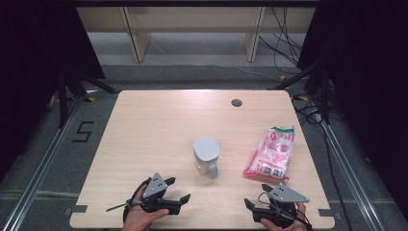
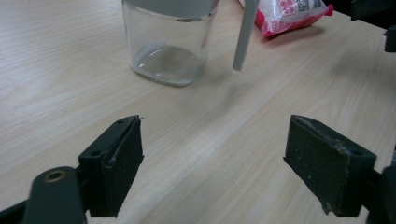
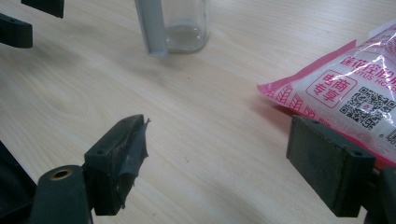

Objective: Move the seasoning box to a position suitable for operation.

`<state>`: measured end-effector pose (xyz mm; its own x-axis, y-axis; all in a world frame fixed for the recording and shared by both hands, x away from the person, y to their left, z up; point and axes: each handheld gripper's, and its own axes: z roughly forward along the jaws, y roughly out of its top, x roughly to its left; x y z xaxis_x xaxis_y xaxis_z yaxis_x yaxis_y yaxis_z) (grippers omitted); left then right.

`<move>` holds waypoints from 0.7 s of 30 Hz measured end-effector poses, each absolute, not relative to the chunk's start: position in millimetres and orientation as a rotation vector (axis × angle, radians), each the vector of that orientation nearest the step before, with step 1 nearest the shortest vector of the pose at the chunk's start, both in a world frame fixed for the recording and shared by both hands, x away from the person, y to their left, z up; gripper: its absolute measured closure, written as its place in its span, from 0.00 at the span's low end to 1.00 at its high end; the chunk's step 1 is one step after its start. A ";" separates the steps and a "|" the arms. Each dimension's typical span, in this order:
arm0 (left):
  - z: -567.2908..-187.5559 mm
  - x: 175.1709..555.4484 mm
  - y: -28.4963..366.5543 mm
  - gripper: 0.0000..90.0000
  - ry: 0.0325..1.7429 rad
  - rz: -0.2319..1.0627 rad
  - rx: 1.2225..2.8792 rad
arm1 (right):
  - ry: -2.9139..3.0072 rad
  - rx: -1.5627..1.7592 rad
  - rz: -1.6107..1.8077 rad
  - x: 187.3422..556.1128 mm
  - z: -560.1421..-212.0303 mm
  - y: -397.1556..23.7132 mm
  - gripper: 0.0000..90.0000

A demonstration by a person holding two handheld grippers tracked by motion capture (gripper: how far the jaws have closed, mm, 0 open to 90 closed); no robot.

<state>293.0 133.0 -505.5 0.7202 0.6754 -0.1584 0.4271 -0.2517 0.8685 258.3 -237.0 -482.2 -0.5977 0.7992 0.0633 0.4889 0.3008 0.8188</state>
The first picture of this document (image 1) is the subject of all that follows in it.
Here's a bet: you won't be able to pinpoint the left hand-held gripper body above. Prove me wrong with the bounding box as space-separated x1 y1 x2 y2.
140 172 183 216

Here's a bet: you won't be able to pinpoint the person's left hand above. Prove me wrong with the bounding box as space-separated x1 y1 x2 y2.
122 184 170 231

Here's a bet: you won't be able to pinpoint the black floor cables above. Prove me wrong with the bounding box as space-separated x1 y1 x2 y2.
292 95 325 127

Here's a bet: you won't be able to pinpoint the dark curtain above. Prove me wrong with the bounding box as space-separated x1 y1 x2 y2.
0 0 107 182
296 0 408 220

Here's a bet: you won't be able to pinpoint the light wooden shelf unit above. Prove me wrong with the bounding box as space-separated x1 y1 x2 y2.
76 6 317 64

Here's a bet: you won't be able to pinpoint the black table edge bracket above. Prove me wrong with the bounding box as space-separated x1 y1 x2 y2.
64 204 89 217
318 208 337 218

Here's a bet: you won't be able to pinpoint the clear jar with grey lid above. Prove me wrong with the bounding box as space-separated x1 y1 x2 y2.
191 135 221 180

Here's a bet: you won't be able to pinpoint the aluminium floor rail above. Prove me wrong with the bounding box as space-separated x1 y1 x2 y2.
319 120 385 231
0 95 85 231

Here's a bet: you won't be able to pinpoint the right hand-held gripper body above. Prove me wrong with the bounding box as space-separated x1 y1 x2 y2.
251 183 311 229

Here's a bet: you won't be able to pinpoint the black metal stand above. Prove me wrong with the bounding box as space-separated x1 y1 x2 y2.
268 60 332 125
57 66 118 129

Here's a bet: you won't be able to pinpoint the hanging black cables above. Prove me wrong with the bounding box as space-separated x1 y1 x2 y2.
258 7 306 75

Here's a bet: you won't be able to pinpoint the person's right hand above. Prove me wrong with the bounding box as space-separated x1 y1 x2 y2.
260 201 308 231

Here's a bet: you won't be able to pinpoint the pink and white plastic bag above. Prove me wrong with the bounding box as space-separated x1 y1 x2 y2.
242 125 295 182

